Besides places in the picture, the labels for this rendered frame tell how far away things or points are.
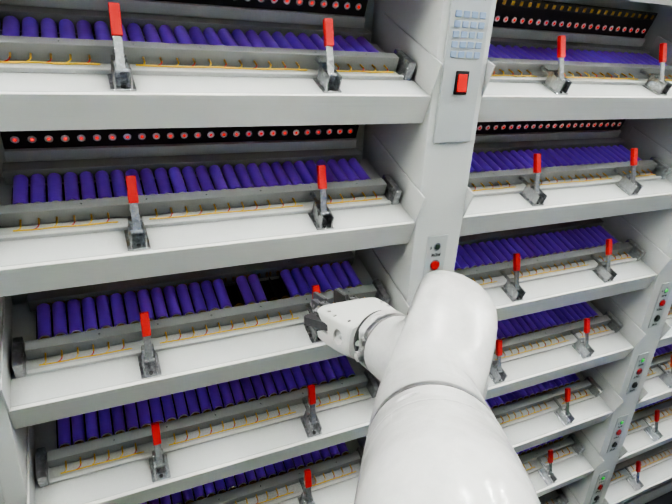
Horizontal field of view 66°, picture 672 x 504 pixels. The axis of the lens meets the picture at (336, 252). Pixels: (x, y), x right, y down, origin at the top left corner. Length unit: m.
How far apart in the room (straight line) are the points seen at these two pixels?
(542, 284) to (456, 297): 0.69
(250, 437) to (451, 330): 0.58
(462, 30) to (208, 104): 0.38
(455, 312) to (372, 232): 0.36
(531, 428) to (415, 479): 1.20
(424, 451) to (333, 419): 0.78
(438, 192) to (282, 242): 0.27
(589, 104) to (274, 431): 0.81
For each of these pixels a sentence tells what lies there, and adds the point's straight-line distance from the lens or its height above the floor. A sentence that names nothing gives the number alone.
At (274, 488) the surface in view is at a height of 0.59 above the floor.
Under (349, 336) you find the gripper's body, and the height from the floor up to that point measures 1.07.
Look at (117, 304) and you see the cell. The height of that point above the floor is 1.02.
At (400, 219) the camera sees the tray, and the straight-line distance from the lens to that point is 0.86.
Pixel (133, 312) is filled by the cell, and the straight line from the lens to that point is 0.87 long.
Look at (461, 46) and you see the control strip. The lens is 0.84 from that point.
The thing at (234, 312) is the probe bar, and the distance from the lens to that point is 0.87.
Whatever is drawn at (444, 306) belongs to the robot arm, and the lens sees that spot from 0.49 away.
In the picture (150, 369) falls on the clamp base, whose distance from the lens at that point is 0.83.
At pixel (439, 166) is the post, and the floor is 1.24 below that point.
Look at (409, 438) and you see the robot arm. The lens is 0.26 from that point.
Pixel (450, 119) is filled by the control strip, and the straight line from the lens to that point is 0.84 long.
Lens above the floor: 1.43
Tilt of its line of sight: 23 degrees down
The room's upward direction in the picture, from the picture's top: 3 degrees clockwise
